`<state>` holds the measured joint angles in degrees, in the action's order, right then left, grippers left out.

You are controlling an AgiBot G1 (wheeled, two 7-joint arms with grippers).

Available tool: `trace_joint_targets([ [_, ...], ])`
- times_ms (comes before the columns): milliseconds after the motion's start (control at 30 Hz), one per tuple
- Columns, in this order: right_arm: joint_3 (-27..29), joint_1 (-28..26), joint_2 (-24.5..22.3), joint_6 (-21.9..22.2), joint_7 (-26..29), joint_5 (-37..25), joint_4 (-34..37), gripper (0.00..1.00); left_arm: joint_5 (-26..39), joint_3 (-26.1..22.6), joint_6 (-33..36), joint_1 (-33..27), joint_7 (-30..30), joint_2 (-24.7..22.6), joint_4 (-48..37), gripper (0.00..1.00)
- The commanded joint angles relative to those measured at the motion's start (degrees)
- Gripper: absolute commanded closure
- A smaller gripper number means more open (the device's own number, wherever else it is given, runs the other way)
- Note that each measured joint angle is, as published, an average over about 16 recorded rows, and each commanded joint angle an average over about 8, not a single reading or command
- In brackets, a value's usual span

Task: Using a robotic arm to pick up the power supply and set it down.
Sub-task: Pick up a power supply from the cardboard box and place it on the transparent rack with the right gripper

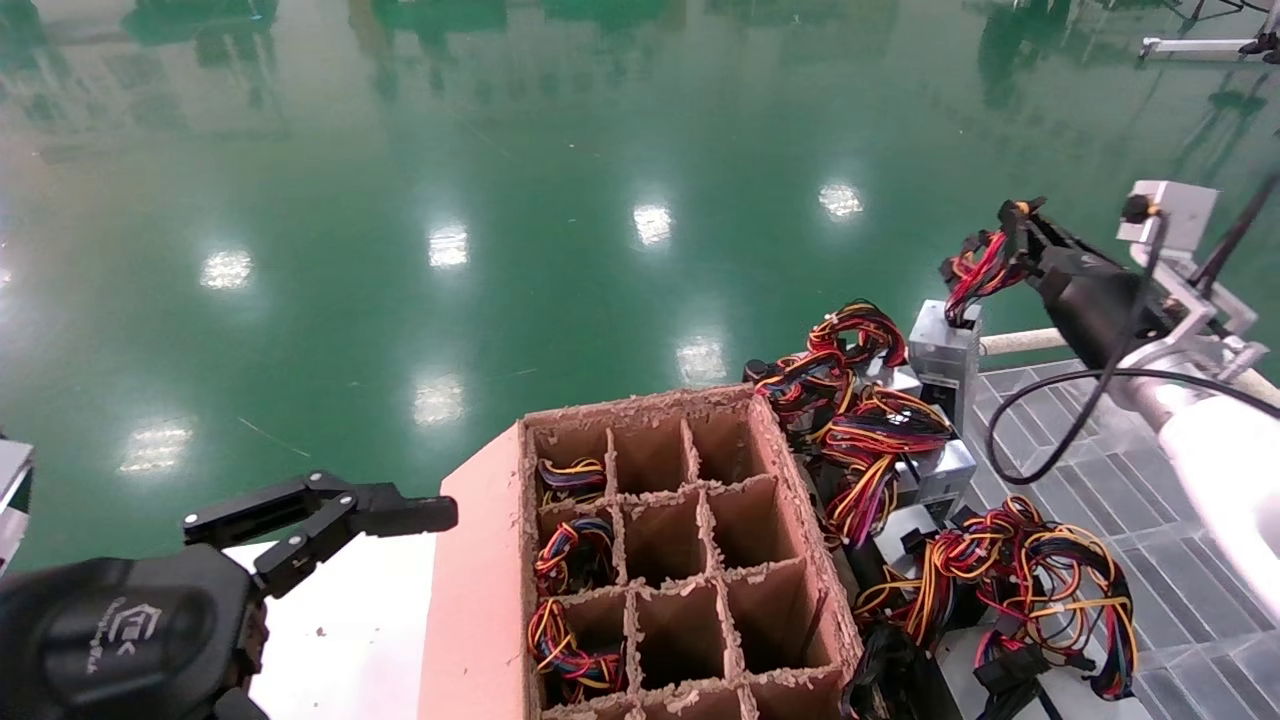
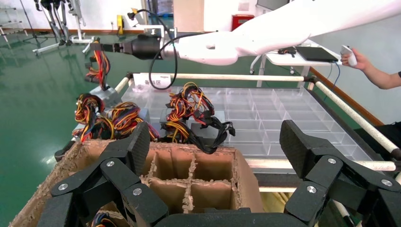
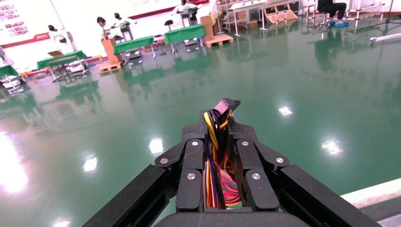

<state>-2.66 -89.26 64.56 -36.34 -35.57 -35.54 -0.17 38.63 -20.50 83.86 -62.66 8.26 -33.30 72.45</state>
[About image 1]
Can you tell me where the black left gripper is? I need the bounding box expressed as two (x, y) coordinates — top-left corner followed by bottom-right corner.
(0, 550), (271, 720)

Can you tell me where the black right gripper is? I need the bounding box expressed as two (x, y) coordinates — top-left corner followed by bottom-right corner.
(1000, 197), (1186, 373)

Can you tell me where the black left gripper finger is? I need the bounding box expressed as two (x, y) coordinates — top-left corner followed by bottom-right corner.
(183, 472), (459, 601)

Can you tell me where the power supply with coloured cables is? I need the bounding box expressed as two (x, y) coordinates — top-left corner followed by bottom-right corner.
(815, 385), (979, 549)
(743, 298), (909, 433)
(853, 493), (1141, 703)
(908, 200), (1031, 433)
(538, 457), (608, 508)
(533, 517), (618, 598)
(525, 597), (628, 706)

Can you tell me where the brown divided cardboard box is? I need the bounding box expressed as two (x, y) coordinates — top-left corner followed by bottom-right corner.
(418, 385), (863, 720)

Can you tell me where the white table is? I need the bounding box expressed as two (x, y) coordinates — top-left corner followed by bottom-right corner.
(225, 535), (441, 720)

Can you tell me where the clear acrylic divided tray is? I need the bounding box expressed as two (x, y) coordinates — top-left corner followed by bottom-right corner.
(960, 365), (1280, 720)

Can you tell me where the white frame pipe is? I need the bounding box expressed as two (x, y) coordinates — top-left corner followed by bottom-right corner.
(980, 328), (1280, 406)

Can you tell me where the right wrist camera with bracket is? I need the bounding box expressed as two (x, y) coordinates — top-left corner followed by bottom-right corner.
(1118, 180), (1269, 386)

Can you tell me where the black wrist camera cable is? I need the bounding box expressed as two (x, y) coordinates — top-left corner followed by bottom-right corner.
(988, 170), (1280, 486)

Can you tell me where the white wheeled stand frame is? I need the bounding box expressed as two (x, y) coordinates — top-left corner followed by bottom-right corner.
(1140, 35), (1280, 63)

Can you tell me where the power supply with black cables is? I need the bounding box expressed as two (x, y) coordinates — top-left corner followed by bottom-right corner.
(840, 620), (1061, 720)

